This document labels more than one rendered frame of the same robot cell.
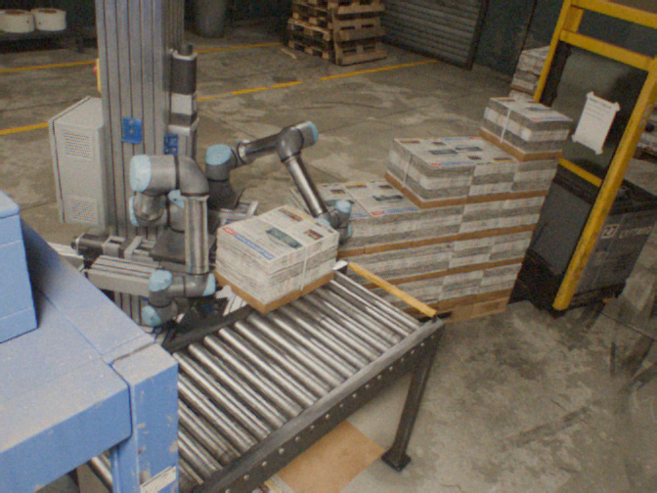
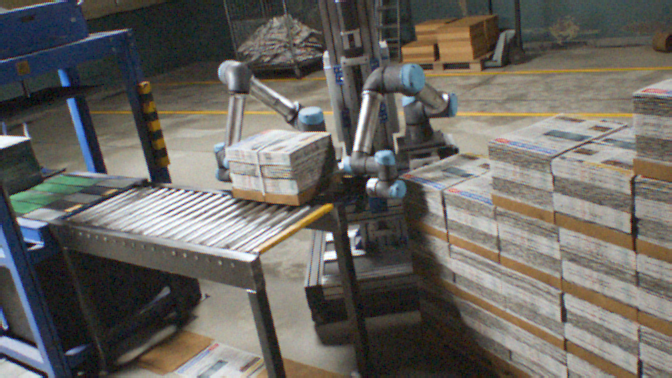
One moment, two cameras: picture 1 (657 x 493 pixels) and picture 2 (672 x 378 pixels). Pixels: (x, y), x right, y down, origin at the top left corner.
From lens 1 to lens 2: 353 cm
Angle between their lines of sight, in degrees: 83
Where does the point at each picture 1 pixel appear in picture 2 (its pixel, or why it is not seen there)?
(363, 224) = (436, 197)
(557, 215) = not seen: outside the picture
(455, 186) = (529, 184)
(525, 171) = (650, 200)
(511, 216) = (658, 295)
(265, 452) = (100, 231)
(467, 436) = not seen: outside the picture
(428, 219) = (509, 227)
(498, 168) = (590, 175)
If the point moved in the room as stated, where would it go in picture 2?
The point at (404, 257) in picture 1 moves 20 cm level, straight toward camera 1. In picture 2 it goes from (493, 275) to (438, 280)
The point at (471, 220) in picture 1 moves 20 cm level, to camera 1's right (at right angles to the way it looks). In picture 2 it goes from (578, 263) to (601, 294)
